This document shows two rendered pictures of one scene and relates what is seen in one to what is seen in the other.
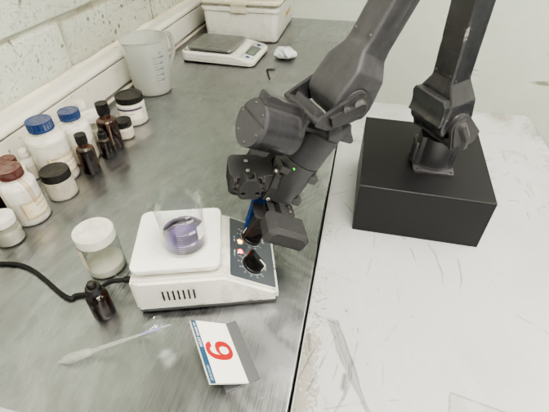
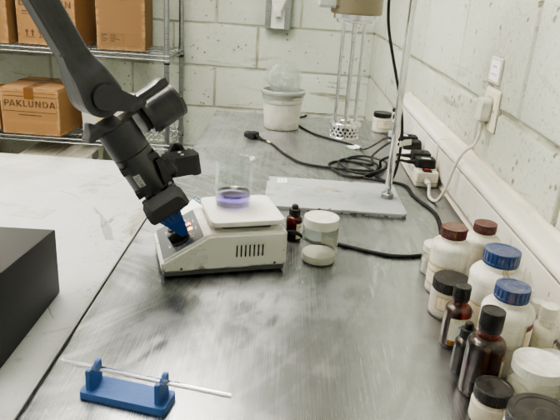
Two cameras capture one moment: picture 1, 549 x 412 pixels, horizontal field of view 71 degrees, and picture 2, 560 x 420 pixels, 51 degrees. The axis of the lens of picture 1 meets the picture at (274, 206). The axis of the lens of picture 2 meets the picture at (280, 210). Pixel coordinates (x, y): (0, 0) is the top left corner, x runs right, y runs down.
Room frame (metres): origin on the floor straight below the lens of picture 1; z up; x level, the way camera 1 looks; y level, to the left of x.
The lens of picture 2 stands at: (1.30, 0.01, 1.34)
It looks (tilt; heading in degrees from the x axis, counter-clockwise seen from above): 21 degrees down; 168
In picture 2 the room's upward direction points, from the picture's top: 4 degrees clockwise
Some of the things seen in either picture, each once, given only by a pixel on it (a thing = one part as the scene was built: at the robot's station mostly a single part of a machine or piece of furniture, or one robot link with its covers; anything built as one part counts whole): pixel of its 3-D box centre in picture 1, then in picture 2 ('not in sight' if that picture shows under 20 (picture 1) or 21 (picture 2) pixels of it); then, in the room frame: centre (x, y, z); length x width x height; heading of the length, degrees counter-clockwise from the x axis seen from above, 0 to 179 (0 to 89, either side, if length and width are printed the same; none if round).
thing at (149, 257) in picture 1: (179, 239); (241, 210); (0.39, 0.14, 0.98); 0.12 x 0.12 x 0.01; 6
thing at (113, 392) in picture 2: not in sight; (127, 385); (0.74, -0.03, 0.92); 0.10 x 0.03 x 0.04; 66
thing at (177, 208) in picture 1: (179, 222); (235, 182); (0.38, 0.13, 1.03); 0.07 x 0.06 x 0.08; 111
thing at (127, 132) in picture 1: (123, 127); (491, 402); (0.82, 0.36, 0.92); 0.04 x 0.04 x 0.04
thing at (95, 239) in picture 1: (100, 248); (319, 238); (0.41, 0.27, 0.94); 0.06 x 0.06 x 0.08
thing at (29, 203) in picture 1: (21, 193); (448, 258); (0.53, 0.45, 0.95); 0.06 x 0.06 x 0.11
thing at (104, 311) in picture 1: (97, 297); (293, 221); (0.32, 0.24, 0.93); 0.03 x 0.03 x 0.07
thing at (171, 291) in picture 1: (201, 257); (225, 235); (0.39, 0.11, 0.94); 0.22 x 0.13 x 0.08; 96
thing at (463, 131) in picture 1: (447, 118); not in sight; (0.54, -0.27, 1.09); 0.09 x 0.07 x 0.06; 27
